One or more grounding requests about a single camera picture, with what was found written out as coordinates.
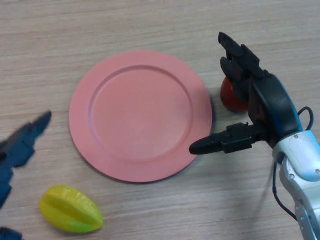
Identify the red apple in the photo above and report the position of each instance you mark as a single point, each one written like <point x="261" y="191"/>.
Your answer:
<point x="230" y="97"/>

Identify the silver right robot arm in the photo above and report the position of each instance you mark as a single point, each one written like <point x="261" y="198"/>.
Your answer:
<point x="302" y="160"/>

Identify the yellow starfruit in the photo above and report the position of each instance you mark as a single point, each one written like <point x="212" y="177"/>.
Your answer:
<point x="71" y="210"/>

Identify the pink round plate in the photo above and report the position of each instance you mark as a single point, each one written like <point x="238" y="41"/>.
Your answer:
<point x="140" y="117"/>

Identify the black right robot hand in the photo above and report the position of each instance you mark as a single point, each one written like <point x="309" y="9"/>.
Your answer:
<point x="272" y="100"/>

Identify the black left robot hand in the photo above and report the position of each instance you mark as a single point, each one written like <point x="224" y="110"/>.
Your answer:
<point x="17" y="147"/>

